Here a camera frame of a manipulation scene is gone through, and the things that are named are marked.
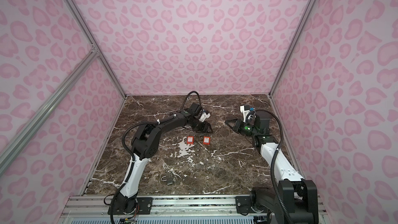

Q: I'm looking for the aluminium diagonal frame bar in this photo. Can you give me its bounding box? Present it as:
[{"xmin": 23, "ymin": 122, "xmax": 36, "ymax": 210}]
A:
[{"xmin": 1, "ymin": 49, "xmax": 98, "ymax": 175}]

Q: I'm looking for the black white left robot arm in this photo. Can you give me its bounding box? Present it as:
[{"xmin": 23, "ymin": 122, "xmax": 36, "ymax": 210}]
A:
[{"xmin": 108, "ymin": 103, "xmax": 212, "ymax": 216}]

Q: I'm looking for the small black padlock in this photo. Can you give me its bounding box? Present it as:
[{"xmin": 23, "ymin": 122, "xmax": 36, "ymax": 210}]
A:
[{"xmin": 160, "ymin": 175, "xmax": 176, "ymax": 186}]

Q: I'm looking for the aluminium corner frame post right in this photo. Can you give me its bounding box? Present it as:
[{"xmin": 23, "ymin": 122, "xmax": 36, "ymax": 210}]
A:
[{"xmin": 268, "ymin": 0, "xmax": 319, "ymax": 98}]

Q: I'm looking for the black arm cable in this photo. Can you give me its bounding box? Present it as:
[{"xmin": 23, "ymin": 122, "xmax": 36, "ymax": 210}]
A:
[
  {"xmin": 251, "ymin": 109, "xmax": 296, "ymax": 224},
  {"xmin": 108, "ymin": 91, "xmax": 203, "ymax": 224}
]

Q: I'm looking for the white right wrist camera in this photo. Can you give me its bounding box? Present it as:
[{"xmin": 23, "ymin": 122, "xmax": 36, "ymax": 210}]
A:
[{"xmin": 239, "ymin": 105, "xmax": 256, "ymax": 123}]

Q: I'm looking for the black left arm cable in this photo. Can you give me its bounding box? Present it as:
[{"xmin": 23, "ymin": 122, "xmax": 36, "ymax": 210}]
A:
[{"xmin": 108, "ymin": 91, "xmax": 203, "ymax": 224}]

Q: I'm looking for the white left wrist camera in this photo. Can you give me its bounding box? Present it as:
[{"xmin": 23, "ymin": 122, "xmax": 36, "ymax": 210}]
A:
[{"xmin": 199, "ymin": 110, "xmax": 211, "ymax": 122}]

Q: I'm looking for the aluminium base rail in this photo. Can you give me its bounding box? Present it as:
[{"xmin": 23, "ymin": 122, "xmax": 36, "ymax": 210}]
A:
[{"xmin": 58, "ymin": 194, "xmax": 327, "ymax": 224}]

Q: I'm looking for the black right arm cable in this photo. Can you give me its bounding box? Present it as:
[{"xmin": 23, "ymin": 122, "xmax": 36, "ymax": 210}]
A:
[{"xmin": 251, "ymin": 109, "xmax": 296, "ymax": 224}]

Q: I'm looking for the red padlock with steel shackle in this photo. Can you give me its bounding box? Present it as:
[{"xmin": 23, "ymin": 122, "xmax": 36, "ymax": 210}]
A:
[{"xmin": 186, "ymin": 135, "xmax": 194, "ymax": 145}]

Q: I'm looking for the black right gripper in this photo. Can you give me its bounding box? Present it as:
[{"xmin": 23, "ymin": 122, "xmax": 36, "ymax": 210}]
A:
[{"xmin": 225, "ymin": 119, "xmax": 260, "ymax": 138}]

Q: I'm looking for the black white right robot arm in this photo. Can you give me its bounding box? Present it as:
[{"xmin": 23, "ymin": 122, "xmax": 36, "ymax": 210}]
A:
[{"xmin": 225, "ymin": 109, "xmax": 319, "ymax": 224}]

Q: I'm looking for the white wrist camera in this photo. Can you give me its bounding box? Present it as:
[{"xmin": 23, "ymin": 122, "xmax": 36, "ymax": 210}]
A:
[
  {"xmin": 199, "ymin": 110, "xmax": 211, "ymax": 122},
  {"xmin": 239, "ymin": 105, "xmax": 256, "ymax": 123}
]

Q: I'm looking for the aluminium corner frame post left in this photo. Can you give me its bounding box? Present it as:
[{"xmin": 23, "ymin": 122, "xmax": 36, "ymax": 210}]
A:
[{"xmin": 63, "ymin": 0, "xmax": 127, "ymax": 100}]

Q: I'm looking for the aluminium corner frame post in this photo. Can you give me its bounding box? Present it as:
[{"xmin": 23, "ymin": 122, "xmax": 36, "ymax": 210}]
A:
[
  {"xmin": 268, "ymin": 0, "xmax": 319, "ymax": 98},
  {"xmin": 63, "ymin": 0, "xmax": 127, "ymax": 100}
]

